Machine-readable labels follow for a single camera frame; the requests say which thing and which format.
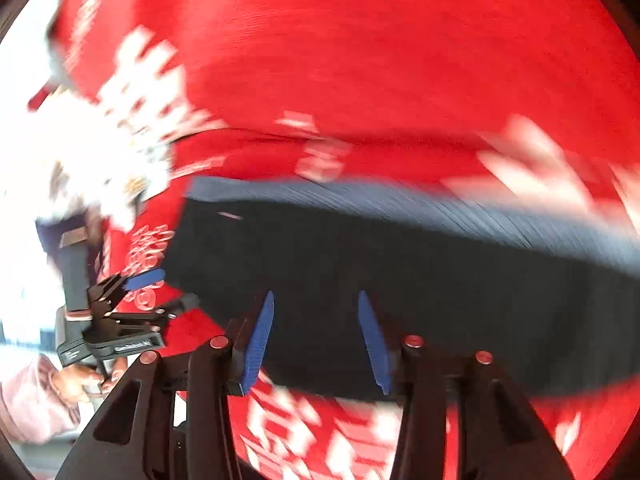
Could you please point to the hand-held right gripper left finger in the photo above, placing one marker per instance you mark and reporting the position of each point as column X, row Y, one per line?
column 259, row 345

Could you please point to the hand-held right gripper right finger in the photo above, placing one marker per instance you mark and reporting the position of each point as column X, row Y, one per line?
column 375, row 347

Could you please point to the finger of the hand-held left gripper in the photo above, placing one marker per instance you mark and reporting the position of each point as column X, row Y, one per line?
column 186, row 301
column 146, row 278

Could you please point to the black pants with speckled waistband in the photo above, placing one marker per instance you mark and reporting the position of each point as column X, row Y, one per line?
column 400, row 270

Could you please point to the person's left forearm pink sleeve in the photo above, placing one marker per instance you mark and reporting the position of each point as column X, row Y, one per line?
column 30, row 400

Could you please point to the person's left hand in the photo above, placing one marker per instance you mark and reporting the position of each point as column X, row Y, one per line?
column 75, row 382

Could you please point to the pale crumpled cloth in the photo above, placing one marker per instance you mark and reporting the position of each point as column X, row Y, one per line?
column 100, row 160

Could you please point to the red printed blanket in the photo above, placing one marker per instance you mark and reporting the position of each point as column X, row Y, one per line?
column 380, row 60

